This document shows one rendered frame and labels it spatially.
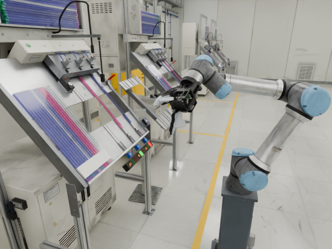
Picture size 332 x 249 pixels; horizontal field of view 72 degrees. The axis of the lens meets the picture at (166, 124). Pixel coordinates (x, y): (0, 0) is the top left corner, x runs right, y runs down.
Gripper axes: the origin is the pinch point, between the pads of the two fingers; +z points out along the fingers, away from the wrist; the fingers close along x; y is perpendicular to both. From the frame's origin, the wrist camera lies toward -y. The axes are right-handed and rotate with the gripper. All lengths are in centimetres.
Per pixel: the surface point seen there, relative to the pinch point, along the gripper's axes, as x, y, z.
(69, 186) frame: 11.0, -35.9, 31.5
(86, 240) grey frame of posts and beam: 39, -39, 45
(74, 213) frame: 22, -37, 39
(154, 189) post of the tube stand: 120, -84, -13
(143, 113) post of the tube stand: 50, -75, -45
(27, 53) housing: -31, -71, -8
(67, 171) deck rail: 8.7, -40.5, 26.6
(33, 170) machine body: 19, -86, 32
